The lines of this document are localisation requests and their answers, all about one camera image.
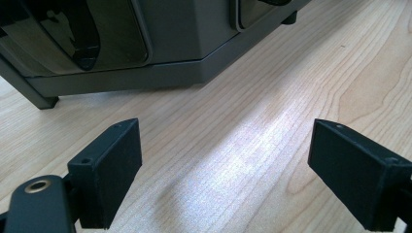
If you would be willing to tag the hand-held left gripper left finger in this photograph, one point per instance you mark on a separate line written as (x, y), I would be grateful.
(110, 174)

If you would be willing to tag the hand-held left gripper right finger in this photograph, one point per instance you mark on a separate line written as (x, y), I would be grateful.
(353, 171)

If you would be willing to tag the dark grey corner rack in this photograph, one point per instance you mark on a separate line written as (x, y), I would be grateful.
(181, 39)

